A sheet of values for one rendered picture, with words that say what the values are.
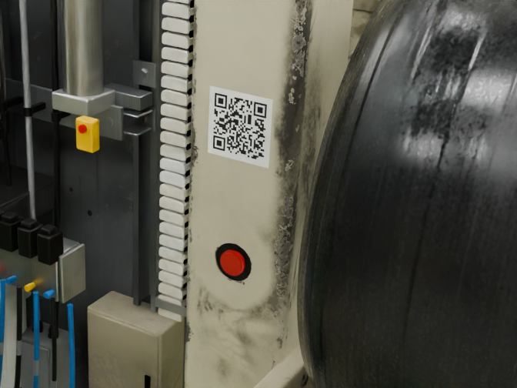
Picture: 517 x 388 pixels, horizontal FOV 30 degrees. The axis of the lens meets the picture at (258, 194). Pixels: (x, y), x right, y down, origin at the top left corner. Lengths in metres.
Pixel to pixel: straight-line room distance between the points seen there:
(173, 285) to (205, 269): 0.07
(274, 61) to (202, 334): 0.35
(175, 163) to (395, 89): 0.38
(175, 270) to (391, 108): 0.46
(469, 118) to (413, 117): 0.04
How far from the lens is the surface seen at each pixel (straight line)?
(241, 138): 1.01
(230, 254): 1.07
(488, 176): 0.73
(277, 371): 1.10
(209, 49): 1.01
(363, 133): 0.77
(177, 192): 1.10
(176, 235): 1.12
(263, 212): 1.03
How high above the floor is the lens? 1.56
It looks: 24 degrees down
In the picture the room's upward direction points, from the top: 3 degrees clockwise
